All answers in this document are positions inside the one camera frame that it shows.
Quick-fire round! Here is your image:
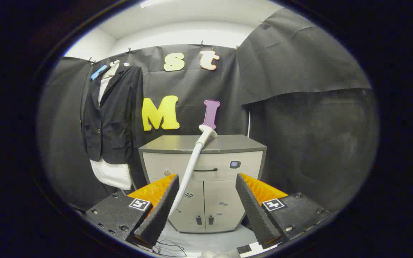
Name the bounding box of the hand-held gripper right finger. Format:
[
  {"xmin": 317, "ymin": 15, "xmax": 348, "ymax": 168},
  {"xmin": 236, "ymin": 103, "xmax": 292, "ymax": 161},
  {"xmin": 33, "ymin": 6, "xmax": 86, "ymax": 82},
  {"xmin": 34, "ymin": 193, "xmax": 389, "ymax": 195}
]
[{"xmin": 235, "ymin": 173, "xmax": 331, "ymax": 249}]

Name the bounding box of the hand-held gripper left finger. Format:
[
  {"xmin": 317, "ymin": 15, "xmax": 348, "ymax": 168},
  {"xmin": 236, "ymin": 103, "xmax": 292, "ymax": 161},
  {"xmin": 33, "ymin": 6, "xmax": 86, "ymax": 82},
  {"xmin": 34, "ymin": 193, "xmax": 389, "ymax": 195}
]
[{"xmin": 86, "ymin": 174, "xmax": 180, "ymax": 249}]

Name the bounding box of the white shirt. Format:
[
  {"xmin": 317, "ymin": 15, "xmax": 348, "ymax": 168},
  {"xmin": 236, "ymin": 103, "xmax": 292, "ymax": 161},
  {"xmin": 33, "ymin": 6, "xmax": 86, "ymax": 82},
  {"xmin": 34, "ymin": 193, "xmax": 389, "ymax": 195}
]
[{"xmin": 90, "ymin": 71, "xmax": 133, "ymax": 191}]

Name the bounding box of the black suit jacket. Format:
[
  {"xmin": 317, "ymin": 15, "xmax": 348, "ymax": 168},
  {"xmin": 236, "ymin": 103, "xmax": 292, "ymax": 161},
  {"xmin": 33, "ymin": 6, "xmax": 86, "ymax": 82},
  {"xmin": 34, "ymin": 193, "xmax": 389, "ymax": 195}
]
[{"xmin": 81, "ymin": 66, "xmax": 144, "ymax": 165}]

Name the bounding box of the cream clothes hanger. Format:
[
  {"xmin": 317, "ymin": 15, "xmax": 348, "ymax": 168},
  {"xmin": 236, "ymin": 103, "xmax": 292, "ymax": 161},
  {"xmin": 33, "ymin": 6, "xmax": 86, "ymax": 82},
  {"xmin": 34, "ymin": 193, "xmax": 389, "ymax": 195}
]
[{"xmin": 103, "ymin": 60, "xmax": 121, "ymax": 79}]

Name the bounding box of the grey cabinet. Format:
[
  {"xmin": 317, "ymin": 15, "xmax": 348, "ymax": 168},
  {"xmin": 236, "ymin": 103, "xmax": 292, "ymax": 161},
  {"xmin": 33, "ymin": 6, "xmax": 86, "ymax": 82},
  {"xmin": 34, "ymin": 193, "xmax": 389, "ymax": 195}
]
[{"xmin": 138, "ymin": 135, "xmax": 267, "ymax": 234}]

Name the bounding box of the black backdrop cloth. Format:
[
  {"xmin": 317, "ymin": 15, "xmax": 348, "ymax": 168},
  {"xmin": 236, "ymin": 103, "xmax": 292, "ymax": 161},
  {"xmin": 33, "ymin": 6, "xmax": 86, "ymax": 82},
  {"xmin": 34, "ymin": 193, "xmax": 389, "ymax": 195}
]
[{"xmin": 38, "ymin": 8, "xmax": 379, "ymax": 212}]

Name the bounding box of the thin black cable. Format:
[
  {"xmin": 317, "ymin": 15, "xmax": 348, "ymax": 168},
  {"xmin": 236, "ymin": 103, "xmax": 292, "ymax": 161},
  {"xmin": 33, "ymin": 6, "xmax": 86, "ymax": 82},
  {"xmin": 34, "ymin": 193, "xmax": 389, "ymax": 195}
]
[{"xmin": 135, "ymin": 239, "xmax": 187, "ymax": 258}]

